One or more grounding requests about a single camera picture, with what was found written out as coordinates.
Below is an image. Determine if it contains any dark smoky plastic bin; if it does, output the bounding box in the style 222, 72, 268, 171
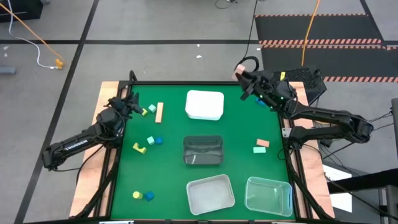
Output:
182, 134, 224, 166

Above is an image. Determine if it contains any yellow L-shaped block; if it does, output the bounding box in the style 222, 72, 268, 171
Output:
132, 142, 147, 155

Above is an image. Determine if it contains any white floor cable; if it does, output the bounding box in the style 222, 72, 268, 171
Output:
6, 0, 58, 70

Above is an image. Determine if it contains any orange floor cable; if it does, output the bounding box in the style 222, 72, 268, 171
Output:
300, 0, 322, 67
0, 2, 65, 63

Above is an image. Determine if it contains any white plastic bin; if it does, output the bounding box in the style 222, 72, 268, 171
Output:
185, 90, 225, 121

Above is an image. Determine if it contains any black beam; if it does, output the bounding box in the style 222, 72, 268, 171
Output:
326, 169, 398, 194

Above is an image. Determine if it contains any black perforated computer case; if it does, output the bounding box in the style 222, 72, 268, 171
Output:
273, 67, 328, 106

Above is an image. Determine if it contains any black aluminium table frame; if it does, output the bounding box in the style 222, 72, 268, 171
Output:
70, 70, 335, 224

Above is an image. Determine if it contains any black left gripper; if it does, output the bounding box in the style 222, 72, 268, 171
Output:
107, 91, 145, 117

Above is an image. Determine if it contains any black box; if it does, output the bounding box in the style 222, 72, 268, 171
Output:
0, 0, 44, 23

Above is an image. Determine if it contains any black striped floor mat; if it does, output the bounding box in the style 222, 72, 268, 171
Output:
254, 14, 398, 83

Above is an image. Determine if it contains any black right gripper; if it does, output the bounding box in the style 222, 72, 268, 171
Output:
238, 70, 287, 108

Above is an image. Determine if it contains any grey post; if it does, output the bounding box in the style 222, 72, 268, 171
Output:
391, 98, 398, 150

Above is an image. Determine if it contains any green table mat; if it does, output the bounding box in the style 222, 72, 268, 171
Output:
110, 83, 296, 220

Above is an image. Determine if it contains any frosted clear plastic bin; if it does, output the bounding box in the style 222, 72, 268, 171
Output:
185, 174, 236, 216

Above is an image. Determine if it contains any black coiled floor cable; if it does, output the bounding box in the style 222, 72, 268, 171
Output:
233, 0, 261, 80

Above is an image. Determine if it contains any long pink block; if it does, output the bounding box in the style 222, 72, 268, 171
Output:
154, 101, 164, 124

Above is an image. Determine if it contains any white board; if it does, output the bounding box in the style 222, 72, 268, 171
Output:
322, 164, 354, 213

